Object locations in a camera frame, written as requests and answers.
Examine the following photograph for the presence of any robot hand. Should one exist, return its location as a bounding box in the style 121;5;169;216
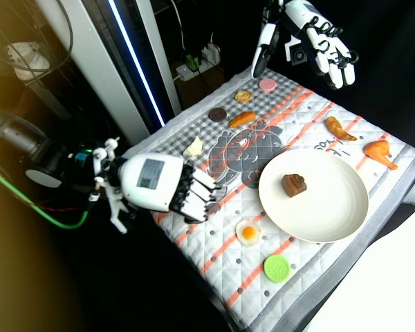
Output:
305;20;361;91
118;151;226;224

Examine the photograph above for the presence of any brown chocolate pastry piece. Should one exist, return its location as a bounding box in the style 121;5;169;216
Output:
281;173;308;199

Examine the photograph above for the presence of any yellow-brown fried shrimp toy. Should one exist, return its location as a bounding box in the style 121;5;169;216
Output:
324;116;358;142

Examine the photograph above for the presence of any white round plate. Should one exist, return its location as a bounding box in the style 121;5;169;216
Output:
258;148;370;244

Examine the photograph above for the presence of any pale yellow toy dumpling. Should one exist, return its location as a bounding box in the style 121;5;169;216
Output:
183;136;205;158

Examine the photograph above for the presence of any pink round toy slice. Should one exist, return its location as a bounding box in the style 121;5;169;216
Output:
258;77;277;93

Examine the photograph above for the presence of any grey quilt with printed bear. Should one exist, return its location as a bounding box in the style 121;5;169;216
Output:
122;67;415;332

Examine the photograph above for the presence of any brown round toy cookie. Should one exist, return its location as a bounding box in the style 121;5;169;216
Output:
207;107;228;122

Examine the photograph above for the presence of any yellow spiral toy pastry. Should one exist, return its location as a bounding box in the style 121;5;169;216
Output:
234;89;254;104

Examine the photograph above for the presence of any brown cardboard box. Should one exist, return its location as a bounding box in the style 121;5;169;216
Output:
174;64;226;112

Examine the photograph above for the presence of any orange toy bread roll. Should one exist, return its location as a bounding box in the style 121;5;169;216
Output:
228;110;257;129

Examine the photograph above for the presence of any toy fried egg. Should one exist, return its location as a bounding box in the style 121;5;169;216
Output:
234;218;264;248

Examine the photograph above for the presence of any orange toy chicken drumstick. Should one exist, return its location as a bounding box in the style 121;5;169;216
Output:
362;139;400;172

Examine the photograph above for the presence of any white power strip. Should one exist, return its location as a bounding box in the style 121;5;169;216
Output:
174;57;223;82

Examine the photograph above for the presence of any white plug charger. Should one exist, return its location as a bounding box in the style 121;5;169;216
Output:
201;42;222;66

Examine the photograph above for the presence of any white column with blue light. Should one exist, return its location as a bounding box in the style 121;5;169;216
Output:
33;0;183;146

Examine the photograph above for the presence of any green plug adapter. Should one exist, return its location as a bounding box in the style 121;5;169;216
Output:
185;53;201;71

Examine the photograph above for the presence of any green round toy cookie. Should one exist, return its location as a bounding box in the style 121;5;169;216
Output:
263;254;292;284

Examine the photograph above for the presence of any white shoe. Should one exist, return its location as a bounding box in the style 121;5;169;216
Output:
3;41;52;81

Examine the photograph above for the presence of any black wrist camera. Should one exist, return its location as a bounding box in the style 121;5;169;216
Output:
284;35;311;65

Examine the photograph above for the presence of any red wire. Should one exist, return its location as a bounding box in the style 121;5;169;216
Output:
30;203;84;213

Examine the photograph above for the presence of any green cable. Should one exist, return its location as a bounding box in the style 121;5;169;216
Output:
0;161;90;230

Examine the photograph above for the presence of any white cable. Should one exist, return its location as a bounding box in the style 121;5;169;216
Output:
168;0;188;53

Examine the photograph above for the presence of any black cable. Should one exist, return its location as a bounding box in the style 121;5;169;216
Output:
0;0;74;74

